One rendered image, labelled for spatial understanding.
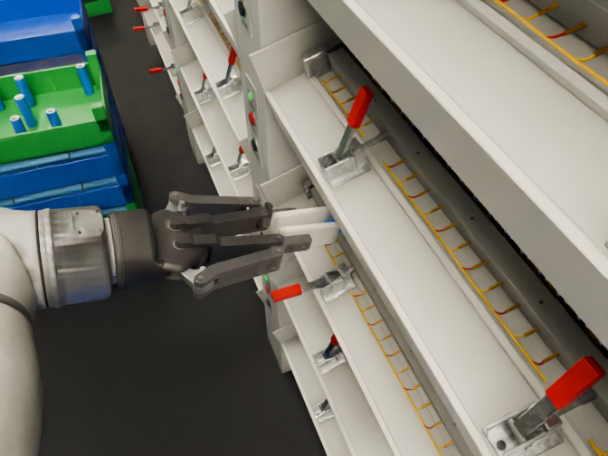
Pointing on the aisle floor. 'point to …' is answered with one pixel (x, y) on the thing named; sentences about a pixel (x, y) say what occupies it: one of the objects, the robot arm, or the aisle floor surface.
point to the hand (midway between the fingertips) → (304, 227)
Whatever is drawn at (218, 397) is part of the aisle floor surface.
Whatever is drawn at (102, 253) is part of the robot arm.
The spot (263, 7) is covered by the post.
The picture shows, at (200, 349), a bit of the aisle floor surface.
